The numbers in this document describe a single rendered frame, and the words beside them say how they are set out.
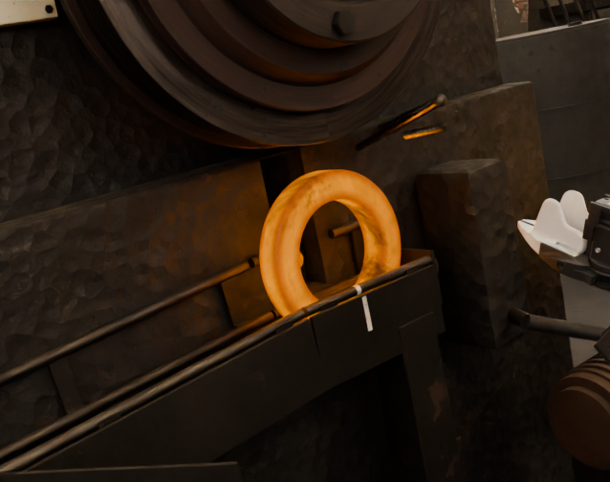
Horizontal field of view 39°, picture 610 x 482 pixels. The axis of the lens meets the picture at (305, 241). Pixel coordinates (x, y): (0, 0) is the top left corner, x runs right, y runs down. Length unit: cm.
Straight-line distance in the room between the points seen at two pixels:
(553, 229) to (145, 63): 43
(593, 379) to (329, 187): 40
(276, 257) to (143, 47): 26
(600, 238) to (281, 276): 32
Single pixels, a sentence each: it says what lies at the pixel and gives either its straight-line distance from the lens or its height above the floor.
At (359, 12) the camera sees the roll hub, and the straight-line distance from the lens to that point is 87.
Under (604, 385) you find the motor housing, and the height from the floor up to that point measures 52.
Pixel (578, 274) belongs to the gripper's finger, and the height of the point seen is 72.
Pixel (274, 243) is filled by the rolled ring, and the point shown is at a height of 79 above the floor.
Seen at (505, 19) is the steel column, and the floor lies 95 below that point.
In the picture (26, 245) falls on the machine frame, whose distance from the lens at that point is 88.
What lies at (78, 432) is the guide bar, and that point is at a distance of 82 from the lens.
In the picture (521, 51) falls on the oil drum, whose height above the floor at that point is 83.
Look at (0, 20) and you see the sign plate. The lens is 92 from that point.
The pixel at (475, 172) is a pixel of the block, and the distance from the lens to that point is 109.
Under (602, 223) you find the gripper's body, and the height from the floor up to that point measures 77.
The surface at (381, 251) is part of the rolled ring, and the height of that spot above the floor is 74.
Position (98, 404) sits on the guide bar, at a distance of 89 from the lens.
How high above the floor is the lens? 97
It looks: 12 degrees down
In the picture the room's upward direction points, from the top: 12 degrees counter-clockwise
